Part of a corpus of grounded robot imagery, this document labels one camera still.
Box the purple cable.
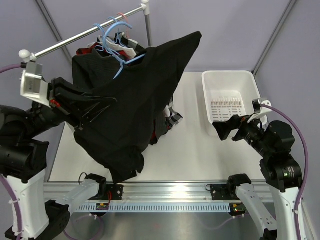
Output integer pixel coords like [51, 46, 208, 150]
[259, 104, 309, 226]
[0, 63, 27, 236]

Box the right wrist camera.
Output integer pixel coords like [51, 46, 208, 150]
[248, 98, 272, 123]

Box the white plastic basket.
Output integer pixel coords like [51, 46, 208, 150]
[201, 70, 261, 137]

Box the red black plaid shirt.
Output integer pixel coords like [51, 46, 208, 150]
[76, 42, 102, 56]

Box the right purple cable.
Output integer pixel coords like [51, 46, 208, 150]
[259, 104, 309, 226]

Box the blue hanger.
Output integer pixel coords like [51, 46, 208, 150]
[104, 17, 127, 47]
[93, 23, 119, 55]
[102, 21, 145, 79]

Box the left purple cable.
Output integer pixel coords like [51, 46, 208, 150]
[0, 63, 27, 236]

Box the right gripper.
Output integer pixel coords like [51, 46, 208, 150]
[212, 111, 273, 157]

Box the perforated cable duct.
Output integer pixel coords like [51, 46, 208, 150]
[76, 201, 231, 213]

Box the grey black checked shirt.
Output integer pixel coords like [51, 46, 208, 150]
[110, 32, 183, 128]

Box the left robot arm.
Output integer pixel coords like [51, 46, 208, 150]
[0, 78, 116, 240]

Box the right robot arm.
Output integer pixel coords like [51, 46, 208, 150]
[212, 115, 306, 240]

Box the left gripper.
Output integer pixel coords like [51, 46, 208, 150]
[21, 75, 117, 138]

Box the metal clothes rack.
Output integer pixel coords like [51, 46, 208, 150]
[18, 0, 153, 62]

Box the aluminium rail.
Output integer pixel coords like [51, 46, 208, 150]
[44, 182, 273, 203]

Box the dark pinstriped shirt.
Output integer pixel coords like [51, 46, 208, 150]
[149, 117, 172, 146]

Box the plain black shirt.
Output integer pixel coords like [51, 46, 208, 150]
[72, 31, 202, 184]

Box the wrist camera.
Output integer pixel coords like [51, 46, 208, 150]
[20, 61, 50, 107]
[248, 98, 272, 123]

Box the white shirt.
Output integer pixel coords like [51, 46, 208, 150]
[104, 37, 137, 59]

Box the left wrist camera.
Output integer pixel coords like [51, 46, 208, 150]
[20, 61, 50, 107]

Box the pink hanger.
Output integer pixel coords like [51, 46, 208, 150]
[117, 12, 130, 39]

